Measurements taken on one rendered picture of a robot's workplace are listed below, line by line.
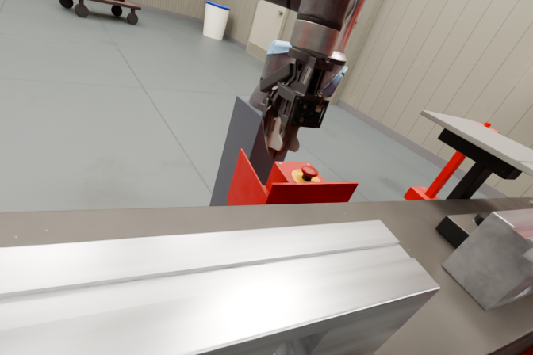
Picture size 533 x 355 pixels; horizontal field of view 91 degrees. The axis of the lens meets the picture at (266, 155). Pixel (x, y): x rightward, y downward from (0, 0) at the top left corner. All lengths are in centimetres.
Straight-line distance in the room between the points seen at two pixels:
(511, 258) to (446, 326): 10
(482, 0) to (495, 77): 85
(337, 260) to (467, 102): 373
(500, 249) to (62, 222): 44
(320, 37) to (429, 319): 38
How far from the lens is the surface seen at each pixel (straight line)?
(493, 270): 40
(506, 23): 394
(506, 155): 55
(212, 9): 713
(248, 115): 94
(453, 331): 36
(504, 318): 43
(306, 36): 45
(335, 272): 17
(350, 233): 20
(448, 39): 405
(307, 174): 58
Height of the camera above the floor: 109
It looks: 29 degrees down
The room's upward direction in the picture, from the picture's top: 19 degrees clockwise
